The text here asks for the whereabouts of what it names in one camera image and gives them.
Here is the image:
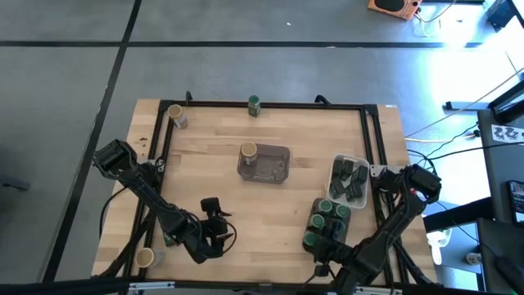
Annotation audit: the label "silver metal bracket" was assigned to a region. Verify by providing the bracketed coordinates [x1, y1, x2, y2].
[355, 286, 404, 295]
[129, 281, 176, 293]

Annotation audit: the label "beige cup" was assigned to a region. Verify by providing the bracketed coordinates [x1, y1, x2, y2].
[166, 103, 189, 130]
[135, 247, 165, 268]

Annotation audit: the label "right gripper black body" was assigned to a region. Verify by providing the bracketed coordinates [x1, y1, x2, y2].
[311, 235, 355, 279]

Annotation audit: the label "black desk leg beam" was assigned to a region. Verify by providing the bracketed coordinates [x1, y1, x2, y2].
[422, 196, 495, 234]

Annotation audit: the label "black floor stand bar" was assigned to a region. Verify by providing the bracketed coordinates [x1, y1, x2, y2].
[444, 100, 492, 111]

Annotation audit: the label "gold-lidded glass seasoning jar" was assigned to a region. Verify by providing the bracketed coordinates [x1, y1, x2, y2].
[239, 141, 260, 167]

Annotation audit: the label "white plastic bin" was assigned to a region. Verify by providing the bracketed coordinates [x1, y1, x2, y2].
[325, 152, 372, 210]

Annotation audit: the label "black monitor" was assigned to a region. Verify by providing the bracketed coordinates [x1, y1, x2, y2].
[486, 79, 524, 124]

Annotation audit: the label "black smartphone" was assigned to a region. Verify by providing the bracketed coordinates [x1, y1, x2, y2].
[506, 179, 524, 229]

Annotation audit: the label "white sheet black marks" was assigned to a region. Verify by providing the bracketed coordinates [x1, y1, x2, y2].
[490, 124, 524, 144]

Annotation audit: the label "dark chair base leg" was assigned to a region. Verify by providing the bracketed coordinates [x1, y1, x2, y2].
[0, 175, 32, 193]

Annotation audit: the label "black aluminium table frame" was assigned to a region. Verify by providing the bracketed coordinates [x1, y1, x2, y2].
[0, 98, 524, 295]

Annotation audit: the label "dark blue box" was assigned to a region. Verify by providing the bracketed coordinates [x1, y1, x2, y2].
[485, 0, 517, 30]

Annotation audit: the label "white plastic device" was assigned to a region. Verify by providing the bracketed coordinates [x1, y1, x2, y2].
[425, 227, 454, 266]

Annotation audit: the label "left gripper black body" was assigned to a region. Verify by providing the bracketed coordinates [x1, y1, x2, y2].
[182, 197, 231, 265]

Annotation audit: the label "yellow cable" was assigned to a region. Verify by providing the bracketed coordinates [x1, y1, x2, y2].
[404, 67, 524, 143]

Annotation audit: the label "orange box with black disc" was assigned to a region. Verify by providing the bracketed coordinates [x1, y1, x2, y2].
[367, 0, 423, 20]

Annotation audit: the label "black cable bundle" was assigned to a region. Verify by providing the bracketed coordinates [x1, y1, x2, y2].
[404, 122, 482, 196]

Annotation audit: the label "grey translucent plastic bin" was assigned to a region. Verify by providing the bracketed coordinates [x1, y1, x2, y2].
[301, 197, 352, 257]
[237, 143, 291, 184]

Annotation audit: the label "dark grey desk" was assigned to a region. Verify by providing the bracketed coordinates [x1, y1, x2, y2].
[477, 216, 524, 295]
[477, 108, 524, 225]

